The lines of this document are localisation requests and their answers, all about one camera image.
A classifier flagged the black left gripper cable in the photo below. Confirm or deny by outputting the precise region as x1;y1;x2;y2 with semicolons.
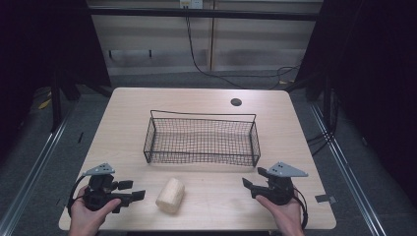
66;175;89;218

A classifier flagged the white wall socket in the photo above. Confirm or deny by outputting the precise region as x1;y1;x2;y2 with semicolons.
179;0;205;10

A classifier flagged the bundle of black floor cables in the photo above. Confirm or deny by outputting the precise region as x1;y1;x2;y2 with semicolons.
306;92;340;157

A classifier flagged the dark curtain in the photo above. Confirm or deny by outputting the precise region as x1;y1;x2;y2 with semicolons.
0;0;112;165
293;0;417;207

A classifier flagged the grey tape strip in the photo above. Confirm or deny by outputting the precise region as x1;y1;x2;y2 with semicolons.
314;194;338;205

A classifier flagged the pale yellow corn cob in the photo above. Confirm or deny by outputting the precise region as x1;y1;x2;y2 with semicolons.
154;177;186;215

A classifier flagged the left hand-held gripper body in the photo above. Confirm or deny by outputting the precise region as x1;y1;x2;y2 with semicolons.
82;162;132;214

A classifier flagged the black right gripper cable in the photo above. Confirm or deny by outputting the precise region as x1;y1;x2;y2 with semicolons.
290;186;310;231

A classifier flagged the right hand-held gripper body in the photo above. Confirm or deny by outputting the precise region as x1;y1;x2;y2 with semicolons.
251;161;309;207

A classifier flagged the person's left hand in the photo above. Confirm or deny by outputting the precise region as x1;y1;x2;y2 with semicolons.
68;185;122;236

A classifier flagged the metal floor rail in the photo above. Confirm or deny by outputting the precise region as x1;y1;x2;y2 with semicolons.
309;101;388;236
0;106;79;236

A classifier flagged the yellow floor tape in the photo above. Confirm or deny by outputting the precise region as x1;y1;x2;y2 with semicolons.
37;91;53;111

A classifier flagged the black wire mesh basket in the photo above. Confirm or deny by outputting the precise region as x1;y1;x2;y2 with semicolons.
143;109;262;168

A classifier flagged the black horizontal metal bar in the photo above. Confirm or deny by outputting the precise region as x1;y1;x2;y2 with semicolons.
88;7;322;23

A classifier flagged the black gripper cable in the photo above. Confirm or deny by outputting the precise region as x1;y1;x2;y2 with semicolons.
66;175;89;218
290;186;310;231

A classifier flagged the long black wall cable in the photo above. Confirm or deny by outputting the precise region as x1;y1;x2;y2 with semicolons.
185;8;301;90

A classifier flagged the person's right hand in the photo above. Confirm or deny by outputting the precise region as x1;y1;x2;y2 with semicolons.
255;188;305;236

